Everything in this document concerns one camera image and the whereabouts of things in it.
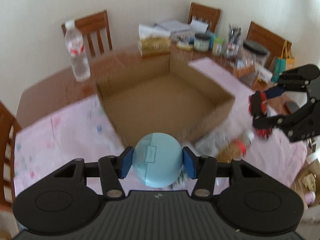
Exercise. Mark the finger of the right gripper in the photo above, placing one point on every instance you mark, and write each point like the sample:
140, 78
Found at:
274, 92
276, 121

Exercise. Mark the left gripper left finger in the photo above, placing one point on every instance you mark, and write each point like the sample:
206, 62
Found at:
112, 169

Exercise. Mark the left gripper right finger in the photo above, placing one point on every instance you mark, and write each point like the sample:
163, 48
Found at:
203, 169

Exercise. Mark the blue black toy train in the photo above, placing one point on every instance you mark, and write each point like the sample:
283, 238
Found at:
257, 109

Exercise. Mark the glass jar silver lid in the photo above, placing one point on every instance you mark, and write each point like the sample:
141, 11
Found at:
236, 149

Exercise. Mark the light blue round case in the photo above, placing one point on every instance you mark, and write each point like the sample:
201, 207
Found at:
157, 160

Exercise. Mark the yellow green paper bag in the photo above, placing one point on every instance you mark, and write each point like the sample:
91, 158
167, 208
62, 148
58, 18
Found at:
283, 63

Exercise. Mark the large clear black-lid jar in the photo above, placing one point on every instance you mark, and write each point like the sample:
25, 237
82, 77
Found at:
250, 54

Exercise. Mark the wooden chair right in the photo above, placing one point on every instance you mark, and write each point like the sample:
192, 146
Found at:
272, 42

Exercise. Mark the wooden chair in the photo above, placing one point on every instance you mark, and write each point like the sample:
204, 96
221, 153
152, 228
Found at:
9, 128
95, 24
272, 42
205, 14

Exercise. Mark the clear pen holder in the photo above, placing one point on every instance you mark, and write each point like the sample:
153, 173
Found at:
234, 35

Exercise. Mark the green lid small jar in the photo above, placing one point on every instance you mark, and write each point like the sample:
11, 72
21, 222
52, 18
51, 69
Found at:
218, 45

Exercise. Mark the pink floral tablecloth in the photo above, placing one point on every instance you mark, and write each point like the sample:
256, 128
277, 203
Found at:
83, 130

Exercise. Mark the open cardboard box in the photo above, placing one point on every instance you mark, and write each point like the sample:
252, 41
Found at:
163, 94

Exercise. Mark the small black-lid jar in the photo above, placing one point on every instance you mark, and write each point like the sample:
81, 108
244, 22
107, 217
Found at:
201, 42

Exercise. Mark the wooden chair far middle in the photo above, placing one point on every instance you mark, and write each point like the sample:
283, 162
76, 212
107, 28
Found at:
205, 14

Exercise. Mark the wooden chair near left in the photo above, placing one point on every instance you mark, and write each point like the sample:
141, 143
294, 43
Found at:
9, 128

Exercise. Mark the gold tissue pack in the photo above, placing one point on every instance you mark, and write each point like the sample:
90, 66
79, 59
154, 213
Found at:
153, 41

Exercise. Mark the clear water bottle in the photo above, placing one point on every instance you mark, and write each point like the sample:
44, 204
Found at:
75, 45

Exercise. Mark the wooden chair far left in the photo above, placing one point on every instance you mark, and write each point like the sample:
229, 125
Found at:
95, 24

